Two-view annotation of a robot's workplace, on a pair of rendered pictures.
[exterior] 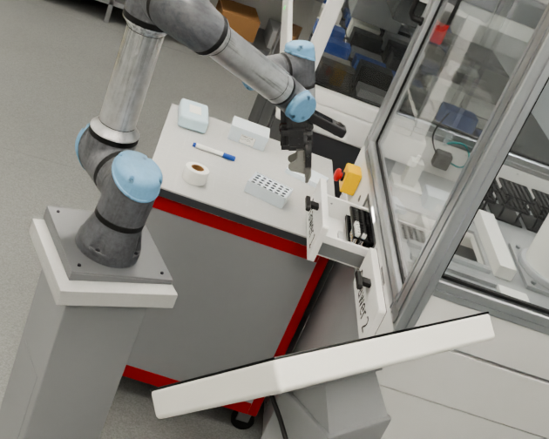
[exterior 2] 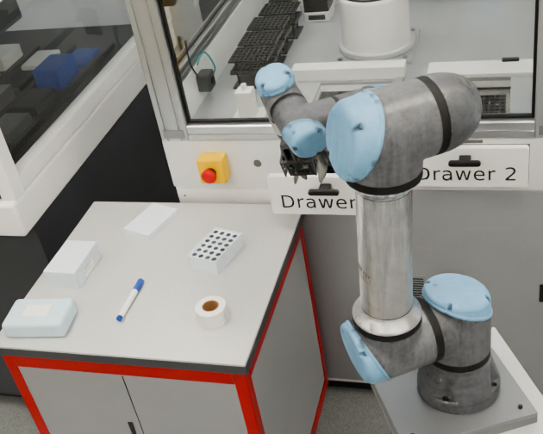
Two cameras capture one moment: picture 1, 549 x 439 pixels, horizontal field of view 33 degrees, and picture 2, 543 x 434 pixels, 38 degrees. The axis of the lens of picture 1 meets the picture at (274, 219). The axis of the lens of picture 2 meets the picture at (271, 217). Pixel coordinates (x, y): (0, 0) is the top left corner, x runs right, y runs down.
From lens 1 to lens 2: 2.07 m
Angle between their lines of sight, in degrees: 52
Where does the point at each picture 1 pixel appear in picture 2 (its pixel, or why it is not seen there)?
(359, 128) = (66, 157)
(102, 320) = not seen: hidden behind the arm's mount
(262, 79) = not seen: hidden behind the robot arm
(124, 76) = (409, 247)
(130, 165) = (465, 296)
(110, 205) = (485, 342)
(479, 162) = not seen: outside the picture
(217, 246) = (277, 324)
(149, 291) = (505, 350)
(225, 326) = (301, 364)
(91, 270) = (521, 395)
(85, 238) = (483, 393)
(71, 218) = (416, 421)
